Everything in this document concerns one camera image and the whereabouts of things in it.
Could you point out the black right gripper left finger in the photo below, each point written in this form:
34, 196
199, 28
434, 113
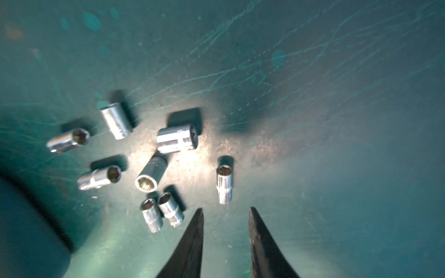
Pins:
186, 260

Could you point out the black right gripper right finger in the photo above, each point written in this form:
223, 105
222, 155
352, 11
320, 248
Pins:
267, 261

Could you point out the chrome socket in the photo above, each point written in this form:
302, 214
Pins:
224, 183
171, 209
69, 140
116, 120
149, 178
152, 215
99, 178
176, 139

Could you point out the teal plastic storage box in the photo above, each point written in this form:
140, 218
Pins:
30, 248

